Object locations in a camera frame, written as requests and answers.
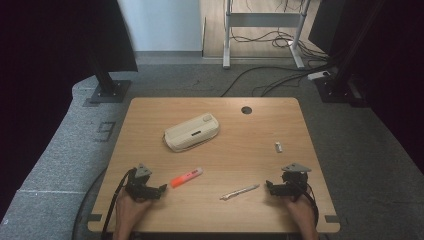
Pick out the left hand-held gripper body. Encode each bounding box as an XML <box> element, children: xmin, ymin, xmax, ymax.
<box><xmin>125</xmin><ymin>163</ymin><xmax>158</xmax><ymax>202</ymax></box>

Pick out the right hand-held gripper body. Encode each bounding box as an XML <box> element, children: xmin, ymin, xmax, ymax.
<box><xmin>281</xmin><ymin>162</ymin><xmax>312</xmax><ymax>202</ymax></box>

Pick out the orange highlighter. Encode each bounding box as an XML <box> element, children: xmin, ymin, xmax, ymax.
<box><xmin>169</xmin><ymin>167</ymin><xmax>204</xmax><ymax>189</ymax></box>

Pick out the silver pen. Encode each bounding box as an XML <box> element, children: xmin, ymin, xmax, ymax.
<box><xmin>219</xmin><ymin>183</ymin><xmax>261</xmax><ymax>201</ymax></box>

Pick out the cream pencil case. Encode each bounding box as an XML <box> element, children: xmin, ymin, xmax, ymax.
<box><xmin>163</xmin><ymin>112</ymin><xmax>221</xmax><ymax>153</ymax></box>

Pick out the person's left hand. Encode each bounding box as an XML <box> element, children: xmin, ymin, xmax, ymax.
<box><xmin>114</xmin><ymin>190</ymin><xmax>153</xmax><ymax>231</ymax></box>

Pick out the person's right hand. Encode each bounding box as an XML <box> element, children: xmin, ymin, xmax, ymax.
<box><xmin>287</xmin><ymin>196</ymin><xmax>319</xmax><ymax>231</ymax></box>

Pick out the black metal stand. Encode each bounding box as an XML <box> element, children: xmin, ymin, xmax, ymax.
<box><xmin>314</xmin><ymin>0</ymin><xmax>388</xmax><ymax>108</ymax></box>
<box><xmin>83</xmin><ymin>49</ymin><xmax>132</xmax><ymax>104</ymax></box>

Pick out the white power strip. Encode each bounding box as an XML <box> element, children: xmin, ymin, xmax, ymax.
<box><xmin>307</xmin><ymin>70</ymin><xmax>332</xmax><ymax>81</ymax></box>

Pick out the dark curtain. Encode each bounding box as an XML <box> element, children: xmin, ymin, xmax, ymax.
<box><xmin>346</xmin><ymin>0</ymin><xmax>424</xmax><ymax>176</ymax></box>
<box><xmin>0</xmin><ymin>0</ymin><xmax>139</xmax><ymax>219</ymax></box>

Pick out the black monitor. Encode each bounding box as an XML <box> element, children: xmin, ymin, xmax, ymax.
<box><xmin>307</xmin><ymin>0</ymin><xmax>339</xmax><ymax>57</ymax></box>

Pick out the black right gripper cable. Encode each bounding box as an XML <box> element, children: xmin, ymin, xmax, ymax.
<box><xmin>298</xmin><ymin>181</ymin><xmax>320</xmax><ymax>226</ymax></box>

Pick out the black floor cable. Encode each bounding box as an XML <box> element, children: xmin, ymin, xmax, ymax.
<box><xmin>220</xmin><ymin>64</ymin><xmax>336</xmax><ymax>98</ymax></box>

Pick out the tangle of floor cables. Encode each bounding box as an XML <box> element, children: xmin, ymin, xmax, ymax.
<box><xmin>229</xmin><ymin>29</ymin><xmax>331</xmax><ymax>63</ymax></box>

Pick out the white desk frame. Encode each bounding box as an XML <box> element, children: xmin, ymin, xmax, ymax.
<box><xmin>222</xmin><ymin>0</ymin><xmax>313</xmax><ymax>70</ymax></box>

